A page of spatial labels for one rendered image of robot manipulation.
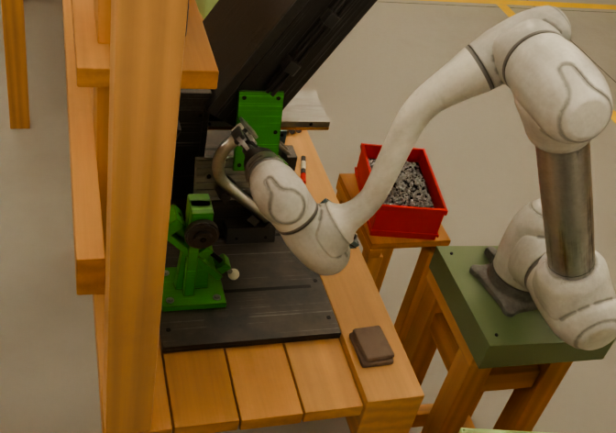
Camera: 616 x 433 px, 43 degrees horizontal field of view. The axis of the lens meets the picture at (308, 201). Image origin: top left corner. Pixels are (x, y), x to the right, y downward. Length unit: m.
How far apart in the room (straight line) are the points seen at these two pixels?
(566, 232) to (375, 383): 0.53
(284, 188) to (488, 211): 2.55
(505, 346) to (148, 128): 1.12
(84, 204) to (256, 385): 0.56
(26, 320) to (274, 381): 1.47
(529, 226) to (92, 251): 1.03
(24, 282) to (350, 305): 1.60
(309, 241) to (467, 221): 2.31
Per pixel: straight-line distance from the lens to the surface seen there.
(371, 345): 1.81
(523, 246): 1.93
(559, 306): 1.80
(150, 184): 1.19
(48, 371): 2.88
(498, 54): 1.51
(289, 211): 1.51
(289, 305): 1.89
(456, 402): 2.14
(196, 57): 1.47
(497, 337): 1.95
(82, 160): 1.63
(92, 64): 1.42
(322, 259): 1.63
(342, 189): 2.49
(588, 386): 3.34
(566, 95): 1.37
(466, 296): 2.01
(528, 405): 2.28
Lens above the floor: 2.25
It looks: 38 degrees down
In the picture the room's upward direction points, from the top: 13 degrees clockwise
